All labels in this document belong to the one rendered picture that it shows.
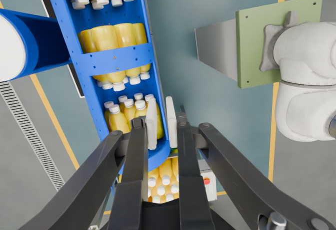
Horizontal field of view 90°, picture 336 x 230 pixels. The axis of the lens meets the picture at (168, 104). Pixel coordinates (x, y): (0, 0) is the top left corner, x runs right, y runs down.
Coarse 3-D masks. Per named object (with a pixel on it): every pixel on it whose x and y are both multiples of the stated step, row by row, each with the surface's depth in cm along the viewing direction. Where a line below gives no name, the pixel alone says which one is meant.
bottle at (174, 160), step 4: (172, 152) 100; (176, 152) 98; (172, 160) 94; (176, 160) 92; (172, 164) 92; (176, 164) 89; (172, 168) 90; (176, 168) 87; (176, 172) 86; (176, 176) 85
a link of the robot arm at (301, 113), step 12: (288, 84) 57; (300, 84) 54; (276, 96) 64; (288, 96) 57; (300, 96) 54; (312, 96) 51; (324, 96) 49; (276, 108) 63; (288, 108) 57; (300, 108) 53; (312, 108) 50; (324, 108) 48; (276, 120) 64; (288, 120) 58; (300, 120) 53; (312, 120) 50; (324, 120) 48; (288, 132) 60; (300, 132) 56; (312, 132) 51; (324, 132) 49
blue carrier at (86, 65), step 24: (72, 24) 47; (96, 24) 68; (144, 24) 63; (72, 48) 50; (120, 48) 49; (144, 48) 54; (96, 72) 50; (96, 96) 55; (144, 96) 81; (96, 120) 60; (168, 144) 73
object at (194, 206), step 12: (180, 132) 13; (180, 144) 12; (192, 144) 12; (180, 156) 11; (192, 156) 10; (180, 168) 10; (192, 168) 10; (180, 180) 8; (192, 180) 8; (180, 192) 7; (192, 192) 7; (204, 192) 7; (180, 204) 7; (192, 204) 7; (204, 204) 7; (180, 216) 6; (192, 216) 6; (204, 216) 6; (180, 228) 6; (192, 228) 6; (204, 228) 6
